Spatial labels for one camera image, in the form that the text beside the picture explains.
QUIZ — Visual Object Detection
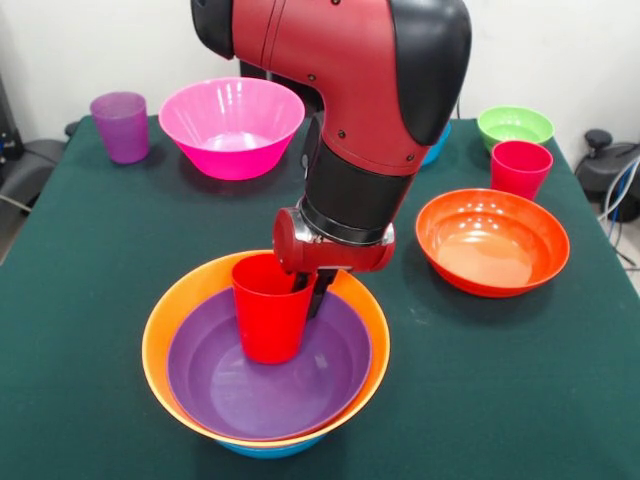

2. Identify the large blue bowl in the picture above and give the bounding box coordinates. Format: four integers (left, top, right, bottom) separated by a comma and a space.
217, 434, 329, 460

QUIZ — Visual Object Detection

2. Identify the black stand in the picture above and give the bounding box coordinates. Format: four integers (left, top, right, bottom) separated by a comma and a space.
0, 74, 22, 151

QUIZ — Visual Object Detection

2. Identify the crimson cup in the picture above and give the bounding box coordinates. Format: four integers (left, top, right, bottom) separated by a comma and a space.
489, 140, 555, 202

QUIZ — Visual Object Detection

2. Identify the orange bowl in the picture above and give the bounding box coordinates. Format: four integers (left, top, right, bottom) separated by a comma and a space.
141, 249, 392, 449

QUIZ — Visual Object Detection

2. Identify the black wheeled base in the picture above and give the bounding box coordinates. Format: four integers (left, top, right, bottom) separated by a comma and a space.
0, 122, 81, 211
574, 128, 640, 201

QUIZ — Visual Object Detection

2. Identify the purple bowl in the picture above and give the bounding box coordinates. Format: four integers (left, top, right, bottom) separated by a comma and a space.
166, 287, 374, 441

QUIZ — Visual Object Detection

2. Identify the small blue bowl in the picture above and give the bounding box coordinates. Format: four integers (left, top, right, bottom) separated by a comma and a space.
419, 122, 452, 167

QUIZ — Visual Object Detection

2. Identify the red cup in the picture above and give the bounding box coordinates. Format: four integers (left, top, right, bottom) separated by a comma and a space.
231, 253, 319, 365

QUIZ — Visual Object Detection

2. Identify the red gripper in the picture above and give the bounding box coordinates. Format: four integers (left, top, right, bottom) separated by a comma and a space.
272, 207, 396, 321

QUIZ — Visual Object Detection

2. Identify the tangle of floor cables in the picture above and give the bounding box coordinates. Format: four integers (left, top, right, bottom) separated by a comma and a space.
597, 154, 640, 266

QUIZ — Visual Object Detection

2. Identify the purple cup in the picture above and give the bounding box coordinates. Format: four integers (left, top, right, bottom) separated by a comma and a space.
89, 91, 150, 165

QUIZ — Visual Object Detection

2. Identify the pink bowl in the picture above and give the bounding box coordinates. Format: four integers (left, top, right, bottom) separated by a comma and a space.
158, 76, 306, 181

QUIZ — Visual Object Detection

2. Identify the dark green tablecloth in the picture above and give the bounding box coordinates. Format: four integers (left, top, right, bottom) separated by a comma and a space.
0, 115, 640, 480

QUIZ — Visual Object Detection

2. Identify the red-orange bowl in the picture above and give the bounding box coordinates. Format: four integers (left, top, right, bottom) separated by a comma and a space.
415, 188, 572, 299

